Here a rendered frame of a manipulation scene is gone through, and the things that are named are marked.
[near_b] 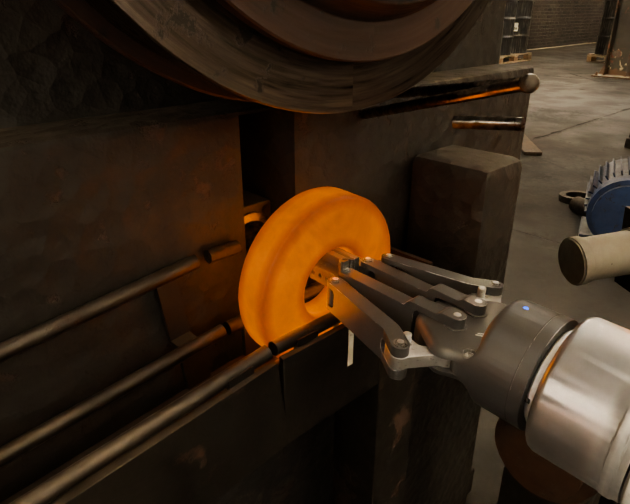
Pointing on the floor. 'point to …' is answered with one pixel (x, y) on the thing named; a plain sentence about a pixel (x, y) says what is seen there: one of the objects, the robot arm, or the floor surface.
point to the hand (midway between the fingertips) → (322, 260)
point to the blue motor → (615, 195)
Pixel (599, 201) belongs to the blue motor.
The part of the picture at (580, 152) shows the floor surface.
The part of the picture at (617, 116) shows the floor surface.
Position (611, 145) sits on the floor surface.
